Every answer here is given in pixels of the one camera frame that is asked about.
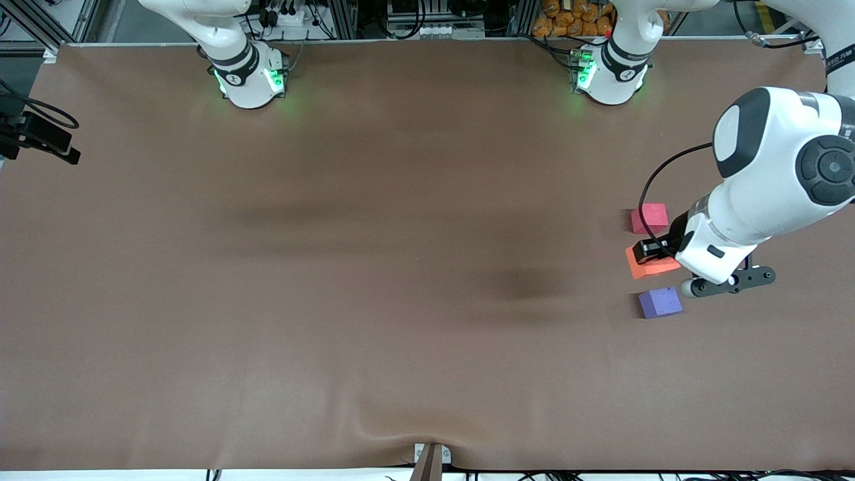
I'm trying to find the orange foam block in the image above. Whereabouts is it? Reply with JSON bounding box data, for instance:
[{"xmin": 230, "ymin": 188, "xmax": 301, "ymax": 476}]
[{"xmin": 625, "ymin": 243, "xmax": 683, "ymax": 281}]

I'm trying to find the red foam block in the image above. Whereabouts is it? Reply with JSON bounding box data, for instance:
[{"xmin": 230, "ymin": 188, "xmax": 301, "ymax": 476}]
[{"xmin": 631, "ymin": 203, "xmax": 669, "ymax": 235}]

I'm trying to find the purple foam block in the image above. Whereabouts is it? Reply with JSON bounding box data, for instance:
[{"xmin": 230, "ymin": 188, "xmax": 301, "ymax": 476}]
[{"xmin": 638, "ymin": 287, "xmax": 684, "ymax": 319}]

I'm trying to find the orange objects pile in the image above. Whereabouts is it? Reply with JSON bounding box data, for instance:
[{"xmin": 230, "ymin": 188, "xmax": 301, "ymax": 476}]
[{"xmin": 532, "ymin": 0, "xmax": 617, "ymax": 39}]

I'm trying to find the white power strip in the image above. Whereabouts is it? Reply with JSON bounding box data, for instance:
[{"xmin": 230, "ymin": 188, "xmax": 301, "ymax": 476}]
[{"xmin": 259, "ymin": 5, "xmax": 309, "ymax": 29}]

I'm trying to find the large table cover mat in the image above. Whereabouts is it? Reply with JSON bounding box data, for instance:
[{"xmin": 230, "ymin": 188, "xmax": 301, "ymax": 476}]
[{"xmin": 0, "ymin": 37, "xmax": 855, "ymax": 472}]

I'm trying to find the white terminal block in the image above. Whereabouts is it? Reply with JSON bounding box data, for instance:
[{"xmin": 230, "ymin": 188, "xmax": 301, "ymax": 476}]
[{"xmin": 412, "ymin": 23, "xmax": 469, "ymax": 40}]

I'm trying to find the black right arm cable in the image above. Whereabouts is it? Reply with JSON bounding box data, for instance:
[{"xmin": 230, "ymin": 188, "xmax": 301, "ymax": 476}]
[{"xmin": 0, "ymin": 79, "xmax": 80, "ymax": 132}]

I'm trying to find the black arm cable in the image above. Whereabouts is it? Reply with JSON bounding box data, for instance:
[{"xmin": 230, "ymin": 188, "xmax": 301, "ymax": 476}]
[
  {"xmin": 637, "ymin": 0, "xmax": 824, "ymax": 243},
  {"xmin": 0, "ymin": 79, "xmax": 80, "ymax": 132}
]

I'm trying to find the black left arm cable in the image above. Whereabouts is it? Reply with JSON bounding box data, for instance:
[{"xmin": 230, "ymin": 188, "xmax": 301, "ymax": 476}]
[{"xmin": 637, "ymin": 0, "xmax": 824, "ymax": 243}]

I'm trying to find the aluminium frame profile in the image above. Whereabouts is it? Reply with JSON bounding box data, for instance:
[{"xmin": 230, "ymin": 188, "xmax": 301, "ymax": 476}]
[{"xmin": 0, "ymin": 0, "xmax": 62, "ymax": 64}]

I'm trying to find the grey metal mount bracket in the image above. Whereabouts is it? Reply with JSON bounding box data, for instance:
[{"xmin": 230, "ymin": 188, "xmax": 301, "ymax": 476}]
[{"xmin": 409, "ymin": 442, "xmax": 453, "ymax": 481}]

